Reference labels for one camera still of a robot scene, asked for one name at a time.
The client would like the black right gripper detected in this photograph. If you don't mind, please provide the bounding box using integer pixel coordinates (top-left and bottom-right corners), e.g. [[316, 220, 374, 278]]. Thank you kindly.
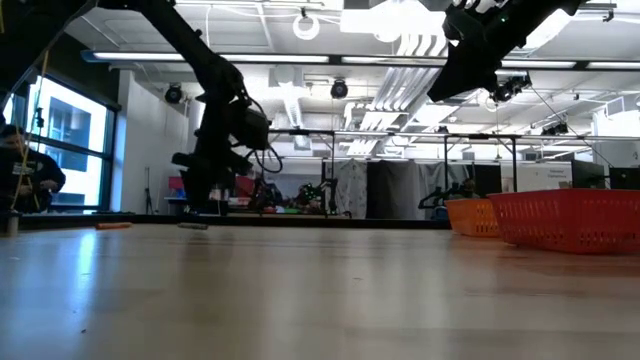
[[428, 0, 539, 103]]

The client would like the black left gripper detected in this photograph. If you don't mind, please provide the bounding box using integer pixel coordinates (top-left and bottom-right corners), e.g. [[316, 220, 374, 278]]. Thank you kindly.
[[172, 99, 254, 216]]

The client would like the folded black tripod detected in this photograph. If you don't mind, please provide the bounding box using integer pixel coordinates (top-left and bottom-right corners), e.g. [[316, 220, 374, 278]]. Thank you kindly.
[[143, 167, 154, 215]]

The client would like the black monitor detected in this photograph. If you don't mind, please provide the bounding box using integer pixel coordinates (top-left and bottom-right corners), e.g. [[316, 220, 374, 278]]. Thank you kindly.
[[472, 163, 503, 199], [608, 167, 640, 190], [571, 159, 606, 190]]

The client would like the person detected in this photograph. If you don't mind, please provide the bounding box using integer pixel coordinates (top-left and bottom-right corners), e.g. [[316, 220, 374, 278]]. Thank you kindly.
[[458, 178, 482, 200], [0, 124, 67, 215]]

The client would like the white partition panel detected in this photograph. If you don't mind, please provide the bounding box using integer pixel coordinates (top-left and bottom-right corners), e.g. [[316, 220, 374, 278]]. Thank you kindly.
[[501, 162, 573, 194]]

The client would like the dark curtain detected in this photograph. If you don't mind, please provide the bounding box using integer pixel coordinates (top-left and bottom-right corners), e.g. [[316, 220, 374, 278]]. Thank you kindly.
[[367, 159, 426, 220]]

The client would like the orange plastic basket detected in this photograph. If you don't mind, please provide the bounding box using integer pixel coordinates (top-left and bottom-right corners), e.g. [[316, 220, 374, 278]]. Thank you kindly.
[[444, 198, 501, 239]]

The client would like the light patterned curtain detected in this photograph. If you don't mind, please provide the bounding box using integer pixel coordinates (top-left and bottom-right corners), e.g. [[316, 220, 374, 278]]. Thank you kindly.
[[332, 159, 369, 219]]

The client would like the overhead light bar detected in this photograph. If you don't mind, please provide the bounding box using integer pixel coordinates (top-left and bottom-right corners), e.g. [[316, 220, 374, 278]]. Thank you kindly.
[[82, 49, 640, 71]]

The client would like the tall black tripod stand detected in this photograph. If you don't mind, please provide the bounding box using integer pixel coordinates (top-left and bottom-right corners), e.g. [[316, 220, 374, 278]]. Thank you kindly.
[[32, 106, 46, 201]]

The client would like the red plastic basket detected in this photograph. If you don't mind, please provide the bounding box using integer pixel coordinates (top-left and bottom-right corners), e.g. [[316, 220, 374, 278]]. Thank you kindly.
[[488, 187, 640, 255]]

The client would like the black background rig frame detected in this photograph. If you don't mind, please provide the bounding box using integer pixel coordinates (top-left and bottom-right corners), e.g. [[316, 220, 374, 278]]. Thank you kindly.
[[269, 128, 336, 216], [442, 132, 519, 194]]

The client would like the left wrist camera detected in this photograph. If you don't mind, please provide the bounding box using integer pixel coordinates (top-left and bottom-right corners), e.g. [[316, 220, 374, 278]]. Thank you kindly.
[[230, 102, 272, 151]]

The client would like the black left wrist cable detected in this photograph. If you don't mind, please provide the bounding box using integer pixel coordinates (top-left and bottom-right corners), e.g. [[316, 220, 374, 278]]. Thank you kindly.
[[243, 94, 284, 175]]

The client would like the black metal rig frame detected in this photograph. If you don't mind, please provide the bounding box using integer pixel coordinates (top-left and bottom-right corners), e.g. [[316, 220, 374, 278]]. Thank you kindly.
[[0, 212, 451, 231]]

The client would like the white ring light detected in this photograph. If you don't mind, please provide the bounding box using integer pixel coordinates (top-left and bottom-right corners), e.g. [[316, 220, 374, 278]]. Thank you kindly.
[[292, 13, 321, 41]]

